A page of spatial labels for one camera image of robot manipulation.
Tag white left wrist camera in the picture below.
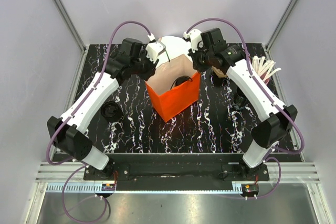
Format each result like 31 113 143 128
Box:
145 33 166 63

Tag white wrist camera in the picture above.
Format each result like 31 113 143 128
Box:
183 29 203 52
145 33 166 63

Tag white folded towel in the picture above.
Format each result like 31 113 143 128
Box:
158 36 191 65

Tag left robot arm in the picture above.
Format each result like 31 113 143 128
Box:
47 38 165 180

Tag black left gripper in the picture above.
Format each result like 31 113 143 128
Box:
131 49 160 81

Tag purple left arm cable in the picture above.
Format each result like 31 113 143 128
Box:
46 20 154 222

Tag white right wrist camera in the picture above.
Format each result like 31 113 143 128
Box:
183 29 203 52

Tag orange paper bag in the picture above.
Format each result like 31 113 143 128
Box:
145 55 201 122

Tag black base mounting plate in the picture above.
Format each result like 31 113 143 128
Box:
83 153 269 192

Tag white wooden stir sticks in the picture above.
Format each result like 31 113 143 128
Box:
251 56 281 84

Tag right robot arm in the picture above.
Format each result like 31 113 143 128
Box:
183 28 297 180

